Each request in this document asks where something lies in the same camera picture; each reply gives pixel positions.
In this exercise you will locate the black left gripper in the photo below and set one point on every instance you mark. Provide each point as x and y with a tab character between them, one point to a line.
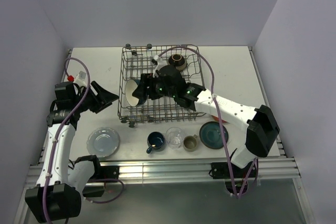
102	99

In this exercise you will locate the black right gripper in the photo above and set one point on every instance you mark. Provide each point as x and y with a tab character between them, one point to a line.
141	91

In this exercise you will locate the brown ribbed bowl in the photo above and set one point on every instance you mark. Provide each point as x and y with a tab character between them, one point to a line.
178	61

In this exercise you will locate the dark blue ribbed mug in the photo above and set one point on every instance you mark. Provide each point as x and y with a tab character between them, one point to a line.
156	142

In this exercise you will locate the small beige mug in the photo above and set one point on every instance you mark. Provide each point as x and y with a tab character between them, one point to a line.
190	143

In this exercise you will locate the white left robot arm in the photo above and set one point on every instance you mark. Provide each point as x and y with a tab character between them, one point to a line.
58	193

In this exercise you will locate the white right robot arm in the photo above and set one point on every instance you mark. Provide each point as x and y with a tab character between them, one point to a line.
258	124

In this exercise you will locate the light blue glass plate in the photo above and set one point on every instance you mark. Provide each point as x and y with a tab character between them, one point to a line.
103	142

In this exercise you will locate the clear drinking glass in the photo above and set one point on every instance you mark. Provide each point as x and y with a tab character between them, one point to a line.
175	137

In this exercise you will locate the red orange plate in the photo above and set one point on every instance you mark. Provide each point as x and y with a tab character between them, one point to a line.
217	119

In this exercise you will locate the teal ceramic saucer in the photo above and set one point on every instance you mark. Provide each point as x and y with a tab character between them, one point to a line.
210	135

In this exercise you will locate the grey wire dish rack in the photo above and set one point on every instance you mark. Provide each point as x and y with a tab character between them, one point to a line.
138	60

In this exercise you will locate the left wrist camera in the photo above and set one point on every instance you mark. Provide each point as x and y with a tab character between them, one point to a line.
79	79

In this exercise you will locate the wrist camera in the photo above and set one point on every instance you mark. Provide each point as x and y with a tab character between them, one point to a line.
159	63
79	79

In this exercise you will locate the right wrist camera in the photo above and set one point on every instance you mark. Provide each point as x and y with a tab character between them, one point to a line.
159	63

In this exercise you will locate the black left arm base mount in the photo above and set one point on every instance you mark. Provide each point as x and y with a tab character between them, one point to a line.
106	172

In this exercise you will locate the aluminium rail frame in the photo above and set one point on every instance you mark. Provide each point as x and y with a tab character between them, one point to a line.
238	81

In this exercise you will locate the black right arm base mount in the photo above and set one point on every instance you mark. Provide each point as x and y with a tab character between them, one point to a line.
220	170

